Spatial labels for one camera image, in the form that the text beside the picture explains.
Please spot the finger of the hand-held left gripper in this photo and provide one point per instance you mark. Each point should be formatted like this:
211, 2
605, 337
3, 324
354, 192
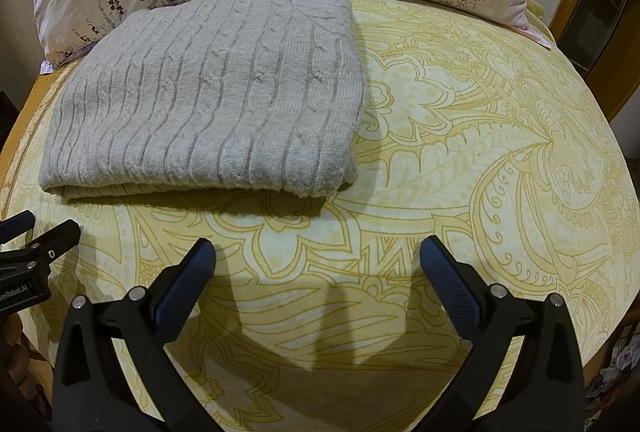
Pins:
17, 226
52, 244

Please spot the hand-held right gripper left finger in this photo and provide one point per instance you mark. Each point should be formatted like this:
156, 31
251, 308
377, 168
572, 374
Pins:
184, 299

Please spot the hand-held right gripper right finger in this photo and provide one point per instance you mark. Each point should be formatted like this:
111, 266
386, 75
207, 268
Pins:
450, 292

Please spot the yellow patterned bed blanket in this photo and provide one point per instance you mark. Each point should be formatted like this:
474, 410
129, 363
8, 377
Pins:
450, 161

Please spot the heap of small clutter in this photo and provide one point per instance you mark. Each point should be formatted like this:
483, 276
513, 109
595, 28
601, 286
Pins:
612, 362

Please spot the wooden frame with glass panel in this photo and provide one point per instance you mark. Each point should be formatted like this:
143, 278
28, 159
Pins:
617, 81

